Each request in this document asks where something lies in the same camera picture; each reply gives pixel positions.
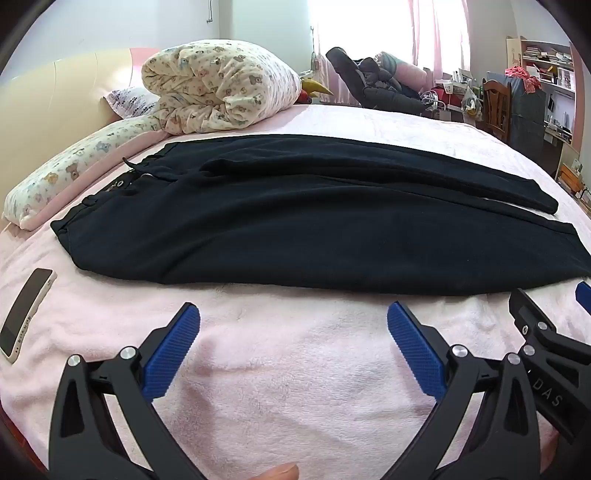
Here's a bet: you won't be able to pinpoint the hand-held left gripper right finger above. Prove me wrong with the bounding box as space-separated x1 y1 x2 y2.
387 302 555 480

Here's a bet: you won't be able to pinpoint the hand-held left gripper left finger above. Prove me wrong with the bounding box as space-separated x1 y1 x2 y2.
48 302 204 480

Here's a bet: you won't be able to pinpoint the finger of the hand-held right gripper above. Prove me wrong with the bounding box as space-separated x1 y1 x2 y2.
575 281 591 320
508 288 591 370

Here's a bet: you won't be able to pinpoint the black pants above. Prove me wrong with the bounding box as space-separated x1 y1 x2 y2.
50 134 591 297

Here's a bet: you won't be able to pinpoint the person's left hand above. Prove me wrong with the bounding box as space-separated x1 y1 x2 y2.
253 464 301 480

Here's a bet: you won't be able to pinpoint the pink bed blanket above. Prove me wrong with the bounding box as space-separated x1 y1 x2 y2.
0 102 591 480

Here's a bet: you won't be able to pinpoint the smartphone in pale case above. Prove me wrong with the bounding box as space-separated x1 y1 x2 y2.
0 268 58 365

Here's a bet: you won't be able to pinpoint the dark grey cabinet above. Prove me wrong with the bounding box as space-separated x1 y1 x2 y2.
485 71 552 162

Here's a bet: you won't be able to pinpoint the long bear print pillow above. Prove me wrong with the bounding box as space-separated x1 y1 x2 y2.
4 114 162 232

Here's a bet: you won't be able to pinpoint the wooden chair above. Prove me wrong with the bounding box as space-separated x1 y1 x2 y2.
480 78 513 143

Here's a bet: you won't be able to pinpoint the red cloth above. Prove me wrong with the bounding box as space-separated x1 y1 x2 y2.
505 65 541 92

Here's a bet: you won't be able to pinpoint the white bookshelf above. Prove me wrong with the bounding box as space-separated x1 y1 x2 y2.
505 36 580 155

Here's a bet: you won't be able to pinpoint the purple floral print pillow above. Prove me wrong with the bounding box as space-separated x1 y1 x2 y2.
102 86 160 121

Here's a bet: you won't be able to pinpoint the black padded jacket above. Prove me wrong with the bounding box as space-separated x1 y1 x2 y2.
325 46 428 115

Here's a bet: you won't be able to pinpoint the rolled bear print quilt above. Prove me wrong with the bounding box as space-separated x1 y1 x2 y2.
141 39 303 136

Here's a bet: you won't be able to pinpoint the yellow plush toy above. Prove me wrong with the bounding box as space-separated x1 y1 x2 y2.
299 78 334 104

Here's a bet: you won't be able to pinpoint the beige headboard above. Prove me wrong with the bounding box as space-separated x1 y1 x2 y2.
0 47 148 217

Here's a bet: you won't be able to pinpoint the pink curtain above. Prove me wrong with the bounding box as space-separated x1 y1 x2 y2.
411 0 472 79

